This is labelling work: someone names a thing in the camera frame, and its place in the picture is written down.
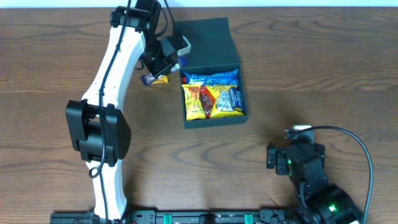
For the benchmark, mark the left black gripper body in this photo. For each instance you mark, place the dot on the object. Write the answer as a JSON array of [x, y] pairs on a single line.
[[165, 67]]

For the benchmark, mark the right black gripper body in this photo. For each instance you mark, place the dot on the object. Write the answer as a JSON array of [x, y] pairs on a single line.
[[282, 167]]

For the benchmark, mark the small yellow candy packet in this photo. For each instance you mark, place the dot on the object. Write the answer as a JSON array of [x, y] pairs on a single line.
[[161, 79]]

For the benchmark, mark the dark blue candy bar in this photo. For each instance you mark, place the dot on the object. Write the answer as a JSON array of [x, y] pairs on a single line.
[[149, 78]]

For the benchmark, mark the dark green box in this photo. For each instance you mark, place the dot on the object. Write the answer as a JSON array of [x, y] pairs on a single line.
[[213, 50]]

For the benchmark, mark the yellow orange snack packet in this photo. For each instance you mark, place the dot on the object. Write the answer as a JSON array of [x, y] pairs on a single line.
[[193, 106]]

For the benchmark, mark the red candy bag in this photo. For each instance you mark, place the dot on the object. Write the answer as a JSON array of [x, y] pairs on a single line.
[[206, 100]]

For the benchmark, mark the large yellow snack bag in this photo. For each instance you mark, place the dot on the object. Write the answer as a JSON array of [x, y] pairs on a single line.
[[223, 104]]

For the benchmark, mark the blue eclipse gum pack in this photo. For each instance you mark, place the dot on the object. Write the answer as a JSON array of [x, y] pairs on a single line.
[[236, 99]]

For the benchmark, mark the blue snack bar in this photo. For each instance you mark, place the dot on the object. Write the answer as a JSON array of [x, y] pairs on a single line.
[[220, 78]]

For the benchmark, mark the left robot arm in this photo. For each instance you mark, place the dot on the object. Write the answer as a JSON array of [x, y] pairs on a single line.
[[97, 126]]

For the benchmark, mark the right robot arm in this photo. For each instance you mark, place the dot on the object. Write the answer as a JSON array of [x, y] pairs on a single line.
[[319, 200]]

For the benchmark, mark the black mounting rail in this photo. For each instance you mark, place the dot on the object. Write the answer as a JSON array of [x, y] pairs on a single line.
[[264, 216]]

